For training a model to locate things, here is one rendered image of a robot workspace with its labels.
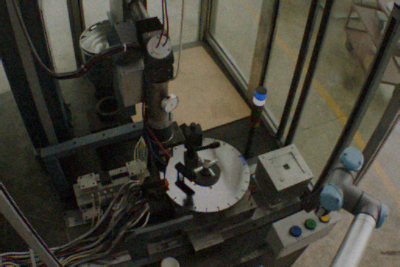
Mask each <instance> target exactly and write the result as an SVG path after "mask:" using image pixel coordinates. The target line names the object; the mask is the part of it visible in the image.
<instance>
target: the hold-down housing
mask: <svg viewBox="0 0 400 267"><path fill-rule="evenodd" d="M182 133H183V135H184V137H185V140H186V143H185V144H184V148H186V149H187V150H186V151H184V166H185V169H192V168H197V167H198V161H199V157H198V152H195V148H198V147H201V146H202V142H203V131H202V127H201V124H199V123H198V124H196V123H193V122H192V123H190V125H189V126H186V125H184V126H183V128H182Z"/></svg>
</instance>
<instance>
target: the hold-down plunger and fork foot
mask: <svg viewBox="0 0 400 267"><path fill-rule="evenodd" d="M174 168H175V170H176V171H177V179H179V173H180V174H181V175H182V176H183V178H186V179H187V180H188V181H190V182H194V181H195V180H196V179H197V176H196V175H195V174H194V168H192V169H185V166H184V164H182V163H181V162H178V163H177V164H176V165H175V166H174Z"/></svg>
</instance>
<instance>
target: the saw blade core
mask: <svg viewBox="0 0 400 267"><path fill-rule="evenodd" d="M214 140H215V139H212V138H205V141H204V138H203V142H202V146H205V145H208V144H210V143H212V142H214ZM215 141H219V140H215ZM219 142H220V143H221V146H220V147H219V148H214V149H210V148H209V149H205V150H203V151H198V156H201V158H202V159H208V160H211V161H214V160H216V159H217V160H218V162H216V164H217V165H218V166H219V167H220V171H221V174H220V179H219V180H218V181H217V182H215V183H214V184H211V185H201V184H198V183H196V182H190V181H188V180H187V179H186V178H179V179H177V171H176V170H175V168H174V166H175V165H176V164H177V163H178V162H181V163H182V164H184V151H186V150H187V149H186V148H184V145H183V144H182V145H179V146H176V147H174V148H173V157H172V158H170V160H169V164H168V166H167V167H166V174H165V176H166V178H167V179H168V181H169V183H170V185H169V186H167V187H164V190H165V191H167V194H168V195H169V196H170V197H171V198H172V199H174V198H175V197H177V198H175V199H174V201H175V202H176V203H177V204H179V205H181V206H184V207H185V208H189V209H190V210H194V209H195V207H196V209H195V211H198V212H206V209H207V212H216V211H219V210H223V209H225V208H228V207H230V206H231V205H233V204H236V203H237V202H238V201H239V200H241V198H242V197H243V196H244V194H245V191H246V190H247V189H248V188H247V187H248V185H249V181H250V173H249V168H248V165H245V164H247V163H246V161H245V160H244V157H243V155H242V154H241V153H240V152H239V151H238V150H237V149H235V148H234V147H232V146H231V145H229V144H227V143H226V144H225V142H223V141H219ZM175 148H176V149H175ZM233 149H234V150H233ZM232 150H233V151H232ZM239 156H240V158H239ZM243 165H244V166H243ZM246 182H247V183H246ZM244 186H246V187H244ZM168 190H169V191H168ZM238 199H239V200H238ZM184 203H185V205H184ZM228 204H229V205H228ZM218 209H219V210H218Z"/></svg>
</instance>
